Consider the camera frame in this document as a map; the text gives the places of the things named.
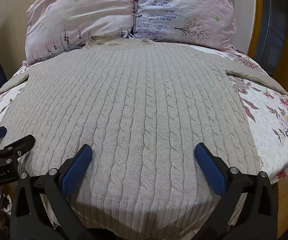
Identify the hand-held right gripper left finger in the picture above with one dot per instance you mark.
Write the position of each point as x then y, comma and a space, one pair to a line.
76, 170

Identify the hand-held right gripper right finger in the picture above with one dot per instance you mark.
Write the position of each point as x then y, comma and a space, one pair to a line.
210, 170

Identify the white floral bedsheet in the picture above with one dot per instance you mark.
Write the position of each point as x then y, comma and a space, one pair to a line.
266, 112

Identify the pink pillow with lavender print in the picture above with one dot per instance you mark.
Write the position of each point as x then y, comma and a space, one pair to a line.
84, 15

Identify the pink pillow with tree print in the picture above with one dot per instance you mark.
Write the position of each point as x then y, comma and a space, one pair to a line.
184, 10

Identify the dark glass panel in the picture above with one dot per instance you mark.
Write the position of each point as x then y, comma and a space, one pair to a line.
274, 10

